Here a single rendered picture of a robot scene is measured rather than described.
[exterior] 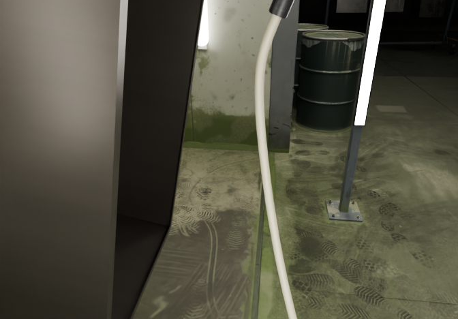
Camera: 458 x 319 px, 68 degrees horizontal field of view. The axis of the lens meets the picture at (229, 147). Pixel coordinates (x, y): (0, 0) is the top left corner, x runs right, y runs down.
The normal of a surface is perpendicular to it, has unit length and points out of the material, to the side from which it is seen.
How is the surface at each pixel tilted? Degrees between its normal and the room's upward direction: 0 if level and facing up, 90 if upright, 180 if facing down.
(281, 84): 90
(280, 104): 90
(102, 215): 90
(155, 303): 0
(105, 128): 90
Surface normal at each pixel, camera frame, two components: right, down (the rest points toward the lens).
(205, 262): -0.01, -0.90
